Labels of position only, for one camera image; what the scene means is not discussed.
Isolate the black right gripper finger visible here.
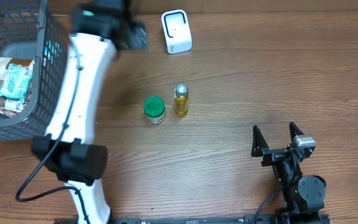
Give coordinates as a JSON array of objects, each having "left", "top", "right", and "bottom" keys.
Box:
[
  {"left": 251, "top": 125, "right": 269, "bottom": 157},
  {"left": 289, "top": 121, "right": 304, "bottom": 139}
]

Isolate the green lid jar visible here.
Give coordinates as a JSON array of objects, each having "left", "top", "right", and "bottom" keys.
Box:
[{"left": 143, "top": 96, "right": 166, "bottom": 124}]

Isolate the yellow liquid bottle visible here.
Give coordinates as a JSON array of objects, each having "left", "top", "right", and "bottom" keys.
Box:
[{"left": 174, "top": 83, "right": 189, "bottom": 117}]

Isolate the mint green wipes pack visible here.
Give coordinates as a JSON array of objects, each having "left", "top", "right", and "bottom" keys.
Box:
[{"left": 0, "top": 63, "right": 33, "bottom": 103}]

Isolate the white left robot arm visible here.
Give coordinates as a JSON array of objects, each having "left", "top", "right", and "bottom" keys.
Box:
[{"left": 30, "top": 1, "right": 147, "bottom": 223}]

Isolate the white barcode scanner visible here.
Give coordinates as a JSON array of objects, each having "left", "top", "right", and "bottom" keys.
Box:
[{"left": 161, "top": 9, "right": 192, "bottom": 54}]

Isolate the dark grey plastic basket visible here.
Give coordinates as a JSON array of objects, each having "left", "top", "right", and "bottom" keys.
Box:
[{"left": 0, "top": 0, "right": 68, "bottom": 141}]

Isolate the brown snack packet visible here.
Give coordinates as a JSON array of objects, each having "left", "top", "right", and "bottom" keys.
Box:
[{"left": 0, "top": 57, "right": 35, "bottom": 117}]

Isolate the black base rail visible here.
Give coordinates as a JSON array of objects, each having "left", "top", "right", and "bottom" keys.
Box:
[{"left": 54, "top": 213, "right": 332, "bottom": 224}]

